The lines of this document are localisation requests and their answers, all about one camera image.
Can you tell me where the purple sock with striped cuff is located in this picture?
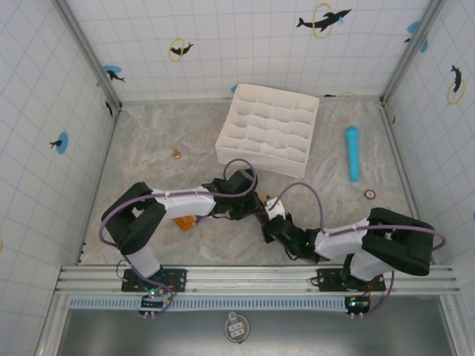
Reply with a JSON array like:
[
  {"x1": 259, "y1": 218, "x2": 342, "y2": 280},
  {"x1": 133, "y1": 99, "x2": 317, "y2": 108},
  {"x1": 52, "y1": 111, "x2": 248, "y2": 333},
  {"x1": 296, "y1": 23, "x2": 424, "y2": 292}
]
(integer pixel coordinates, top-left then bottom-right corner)
[{"x1": 257, "y1": 191, "x2": 278, "y2": 225}]

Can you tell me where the white fabric divided organizer box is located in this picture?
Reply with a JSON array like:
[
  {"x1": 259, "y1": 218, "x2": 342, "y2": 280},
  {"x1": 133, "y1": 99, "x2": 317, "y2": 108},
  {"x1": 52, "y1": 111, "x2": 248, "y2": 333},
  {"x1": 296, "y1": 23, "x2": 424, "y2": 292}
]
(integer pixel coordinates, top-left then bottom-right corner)
[{"x1": 214, "y1": 83, "x2": 321, "y2": 179}]

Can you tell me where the light blue cylindrical tool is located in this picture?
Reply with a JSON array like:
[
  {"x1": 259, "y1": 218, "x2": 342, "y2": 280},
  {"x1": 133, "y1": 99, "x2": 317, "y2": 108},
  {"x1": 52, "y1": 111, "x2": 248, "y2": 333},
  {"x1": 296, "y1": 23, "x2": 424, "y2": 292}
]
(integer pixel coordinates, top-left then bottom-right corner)
[{"x1": 345, "y1": 125, "x2": 361, "y2": 182}]

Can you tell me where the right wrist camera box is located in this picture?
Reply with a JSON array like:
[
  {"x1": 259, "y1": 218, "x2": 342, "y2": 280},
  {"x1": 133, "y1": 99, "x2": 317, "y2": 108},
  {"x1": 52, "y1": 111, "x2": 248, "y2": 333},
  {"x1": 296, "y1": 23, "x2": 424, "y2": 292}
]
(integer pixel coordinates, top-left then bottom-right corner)
[{"x1": 265, "y1": 198, "x2": 286, "y2": 220}]

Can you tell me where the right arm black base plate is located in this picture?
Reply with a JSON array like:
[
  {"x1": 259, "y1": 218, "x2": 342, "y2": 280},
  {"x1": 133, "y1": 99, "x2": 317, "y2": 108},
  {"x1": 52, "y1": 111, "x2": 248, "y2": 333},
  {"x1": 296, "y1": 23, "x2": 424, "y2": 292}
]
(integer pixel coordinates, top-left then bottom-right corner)
[{"x1": 307, "y1": 267, "x2": 387, "y2": 294}]

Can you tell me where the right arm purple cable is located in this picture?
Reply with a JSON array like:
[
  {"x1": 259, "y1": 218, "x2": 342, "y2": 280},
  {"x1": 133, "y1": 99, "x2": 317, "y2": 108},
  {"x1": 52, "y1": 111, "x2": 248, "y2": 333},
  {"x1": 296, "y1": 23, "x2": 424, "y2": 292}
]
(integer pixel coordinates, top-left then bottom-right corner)
[{"x1": 275, "y1": 181, "x2": 448, "y2": 318}]

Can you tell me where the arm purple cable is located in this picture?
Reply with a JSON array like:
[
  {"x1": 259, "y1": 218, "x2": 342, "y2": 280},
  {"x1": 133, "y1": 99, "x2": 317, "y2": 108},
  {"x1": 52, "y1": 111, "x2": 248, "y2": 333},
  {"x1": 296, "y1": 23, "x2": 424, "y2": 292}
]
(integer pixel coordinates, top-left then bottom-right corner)
[
  {"x1": 275, "y1": 181, "x2": 448, "y2": 318},
  {"x1": 99, "y1": 158, "x2": 259, "y2": 283}
]

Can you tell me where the aluminium mounting rail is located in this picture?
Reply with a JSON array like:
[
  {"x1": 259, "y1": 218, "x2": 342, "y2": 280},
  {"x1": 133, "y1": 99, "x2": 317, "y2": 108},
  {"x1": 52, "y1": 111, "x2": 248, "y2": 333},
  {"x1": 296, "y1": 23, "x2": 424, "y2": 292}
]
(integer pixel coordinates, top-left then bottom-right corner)
[{"x1": 55, "y1": 265, "x2": 461, "y2": 296}]

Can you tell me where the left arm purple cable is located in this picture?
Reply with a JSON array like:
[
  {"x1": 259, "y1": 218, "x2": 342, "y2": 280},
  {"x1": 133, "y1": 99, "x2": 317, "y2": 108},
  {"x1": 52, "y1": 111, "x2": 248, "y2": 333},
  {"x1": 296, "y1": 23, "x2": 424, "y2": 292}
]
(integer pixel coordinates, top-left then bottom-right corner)
[{"x1": 99, "y1": 158, "x2": 259, "y2": 283}]

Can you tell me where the white slotted cable duct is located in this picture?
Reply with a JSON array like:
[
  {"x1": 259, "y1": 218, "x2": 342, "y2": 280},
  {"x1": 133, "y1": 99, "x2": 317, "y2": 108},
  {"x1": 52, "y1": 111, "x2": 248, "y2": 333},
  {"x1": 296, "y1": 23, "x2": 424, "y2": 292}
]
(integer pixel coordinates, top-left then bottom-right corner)
[{"x1": 68, "y1": 296, "x2": 352, "y2": 311}]

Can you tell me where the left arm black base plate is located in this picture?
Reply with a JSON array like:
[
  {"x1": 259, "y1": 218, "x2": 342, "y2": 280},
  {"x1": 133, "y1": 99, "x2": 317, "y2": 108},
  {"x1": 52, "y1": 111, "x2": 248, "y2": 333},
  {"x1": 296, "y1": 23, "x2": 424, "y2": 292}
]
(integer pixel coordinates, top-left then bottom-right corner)
[{"x1": 121, "y1": 267, "x2": 188, "y2": 294}]

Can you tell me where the aluminium frame post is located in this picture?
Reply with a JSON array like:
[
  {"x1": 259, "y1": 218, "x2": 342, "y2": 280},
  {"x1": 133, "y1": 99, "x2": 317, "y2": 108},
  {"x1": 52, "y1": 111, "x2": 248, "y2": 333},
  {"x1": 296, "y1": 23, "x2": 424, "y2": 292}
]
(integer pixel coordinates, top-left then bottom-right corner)
[
  {"x1": 380, "y1": 0, "x2": 446, "y2": 105},
  {"x1": 55, "y1": 0, "x2": 123, "y2": 112}
]

